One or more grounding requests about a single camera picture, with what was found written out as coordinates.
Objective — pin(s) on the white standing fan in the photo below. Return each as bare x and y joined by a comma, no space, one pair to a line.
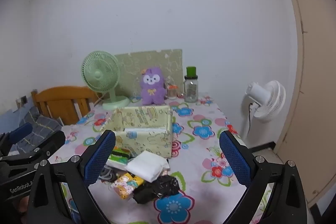
270,100

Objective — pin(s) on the green tissue packet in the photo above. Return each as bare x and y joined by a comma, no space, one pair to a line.
118,159

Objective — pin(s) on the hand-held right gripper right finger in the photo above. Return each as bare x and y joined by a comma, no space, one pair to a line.
235,158

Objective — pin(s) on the green patterned board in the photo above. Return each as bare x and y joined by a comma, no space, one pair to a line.
157,61

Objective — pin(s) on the white soft packet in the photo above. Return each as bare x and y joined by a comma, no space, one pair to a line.
147,166

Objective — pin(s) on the light blue bed sheet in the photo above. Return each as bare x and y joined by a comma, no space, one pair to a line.
10,116

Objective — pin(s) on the black plastic bag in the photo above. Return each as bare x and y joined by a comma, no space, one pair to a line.
157,187

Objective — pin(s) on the wooden headboard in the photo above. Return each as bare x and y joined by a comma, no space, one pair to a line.
60,98

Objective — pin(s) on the grey plaid pillow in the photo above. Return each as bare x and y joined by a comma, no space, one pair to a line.
42,124

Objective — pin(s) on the purple plush toy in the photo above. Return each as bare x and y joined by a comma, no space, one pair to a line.
152,90

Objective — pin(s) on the glass jar green lid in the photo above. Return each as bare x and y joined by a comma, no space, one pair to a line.
190,90

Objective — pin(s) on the yellow cartoon tissue packet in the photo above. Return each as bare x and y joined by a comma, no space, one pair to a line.
126,186

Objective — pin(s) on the wall socket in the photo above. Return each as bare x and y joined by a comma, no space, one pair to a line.
24,100

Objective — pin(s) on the small glass cup orange lid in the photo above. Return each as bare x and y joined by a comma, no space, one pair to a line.
172,91

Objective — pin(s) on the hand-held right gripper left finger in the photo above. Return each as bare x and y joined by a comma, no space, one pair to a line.
101,158

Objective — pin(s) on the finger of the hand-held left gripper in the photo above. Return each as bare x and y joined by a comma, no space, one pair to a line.
22,130
52,140

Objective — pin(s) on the yellow patterned storage box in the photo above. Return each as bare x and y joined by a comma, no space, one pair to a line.
157,142

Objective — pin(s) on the beige door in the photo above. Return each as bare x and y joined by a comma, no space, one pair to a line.
315,108

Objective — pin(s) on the green desk fan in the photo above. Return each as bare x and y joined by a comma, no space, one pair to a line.
98,74

